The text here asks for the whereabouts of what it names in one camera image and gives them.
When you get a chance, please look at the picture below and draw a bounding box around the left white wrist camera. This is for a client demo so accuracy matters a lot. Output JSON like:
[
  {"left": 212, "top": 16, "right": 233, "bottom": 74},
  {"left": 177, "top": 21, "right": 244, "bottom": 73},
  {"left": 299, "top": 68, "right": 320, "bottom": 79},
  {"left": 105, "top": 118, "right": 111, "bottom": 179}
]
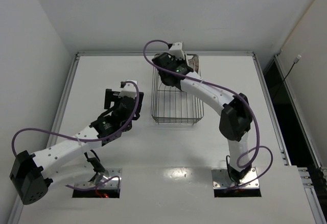
[{"left": 119, "top": 82, "right": 136, "bottom": 98}]

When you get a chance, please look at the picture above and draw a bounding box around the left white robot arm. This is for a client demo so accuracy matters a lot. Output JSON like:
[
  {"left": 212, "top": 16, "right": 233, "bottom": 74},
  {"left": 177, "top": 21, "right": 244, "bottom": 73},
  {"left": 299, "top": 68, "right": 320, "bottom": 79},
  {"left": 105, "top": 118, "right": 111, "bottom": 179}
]
[{"left": 10, "top": 83, "right": 144, "bottom": 205}]

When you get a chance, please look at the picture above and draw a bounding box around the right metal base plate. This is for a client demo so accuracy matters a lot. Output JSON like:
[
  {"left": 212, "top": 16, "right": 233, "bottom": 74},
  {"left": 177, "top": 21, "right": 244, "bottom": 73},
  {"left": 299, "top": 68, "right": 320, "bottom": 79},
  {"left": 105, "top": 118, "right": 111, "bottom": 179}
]
[{"left": 211, "top": 167, "right": 259, "bottom": 190}]

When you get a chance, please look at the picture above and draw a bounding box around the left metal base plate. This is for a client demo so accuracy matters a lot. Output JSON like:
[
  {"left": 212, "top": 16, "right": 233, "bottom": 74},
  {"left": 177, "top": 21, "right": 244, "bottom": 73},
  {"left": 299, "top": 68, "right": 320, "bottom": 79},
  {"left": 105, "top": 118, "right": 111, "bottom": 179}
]
[{"left": 74, "top": 168, "right": 123, "bottom": 190}]

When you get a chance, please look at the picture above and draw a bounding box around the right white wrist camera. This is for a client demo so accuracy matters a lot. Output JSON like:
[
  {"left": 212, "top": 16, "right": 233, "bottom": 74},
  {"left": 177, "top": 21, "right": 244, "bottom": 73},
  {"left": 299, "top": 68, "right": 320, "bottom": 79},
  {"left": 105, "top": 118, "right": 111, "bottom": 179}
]
[{"left": 169, "top": 42, "right": 185, "bottom": 60}]

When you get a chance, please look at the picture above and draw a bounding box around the metal base plate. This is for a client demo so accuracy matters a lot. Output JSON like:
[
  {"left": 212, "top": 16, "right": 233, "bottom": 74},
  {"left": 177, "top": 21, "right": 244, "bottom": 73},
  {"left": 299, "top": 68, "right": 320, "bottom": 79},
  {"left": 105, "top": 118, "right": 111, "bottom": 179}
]
[
  {"left": 74, "top": 168, "right": 123, "bottom": 190},
  {"left": 211, "top": 167, "right": 259, "bottom": 190}
]

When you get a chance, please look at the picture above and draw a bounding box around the black wall cable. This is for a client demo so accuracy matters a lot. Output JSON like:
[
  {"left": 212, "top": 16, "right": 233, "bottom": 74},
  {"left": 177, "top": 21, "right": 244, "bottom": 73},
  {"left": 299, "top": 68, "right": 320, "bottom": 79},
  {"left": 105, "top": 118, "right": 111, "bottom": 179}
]
[{"left": 263, "top": 54, "right": 302, "bottom": 119}]

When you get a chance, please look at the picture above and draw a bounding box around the wire dish rack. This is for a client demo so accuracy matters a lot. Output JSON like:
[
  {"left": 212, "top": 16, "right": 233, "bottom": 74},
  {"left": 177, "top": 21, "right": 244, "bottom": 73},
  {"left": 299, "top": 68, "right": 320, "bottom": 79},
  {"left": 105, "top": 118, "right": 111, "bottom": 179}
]
[{"left": 150, "top": 68, "right": 204, "bottom": 126}]

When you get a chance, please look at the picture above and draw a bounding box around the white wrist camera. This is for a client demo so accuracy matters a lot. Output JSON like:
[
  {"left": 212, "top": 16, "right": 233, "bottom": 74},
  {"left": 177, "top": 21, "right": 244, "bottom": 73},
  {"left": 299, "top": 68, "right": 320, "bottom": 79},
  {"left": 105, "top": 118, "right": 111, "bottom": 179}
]
[
  {"left": 119, "top": 82, "right": 136, "bottom": 98},
  {"left": 169, "top": 42, "right": 185, "bottom": 60}
]

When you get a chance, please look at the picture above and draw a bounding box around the green rimmed white plate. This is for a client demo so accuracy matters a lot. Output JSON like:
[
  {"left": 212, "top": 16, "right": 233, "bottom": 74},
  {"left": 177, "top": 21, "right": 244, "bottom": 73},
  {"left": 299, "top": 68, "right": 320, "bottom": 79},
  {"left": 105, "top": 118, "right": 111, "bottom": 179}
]
[{"left": 187, "top": 54, "right": 200, "bottom": 74}]

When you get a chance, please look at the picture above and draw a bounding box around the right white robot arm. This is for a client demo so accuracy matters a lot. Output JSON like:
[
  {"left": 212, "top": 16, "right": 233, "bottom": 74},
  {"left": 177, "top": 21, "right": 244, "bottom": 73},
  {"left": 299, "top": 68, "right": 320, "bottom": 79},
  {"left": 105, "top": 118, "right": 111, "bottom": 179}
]
[{"left": 152, "top": 53, "right": 252, "bottom": 183}]

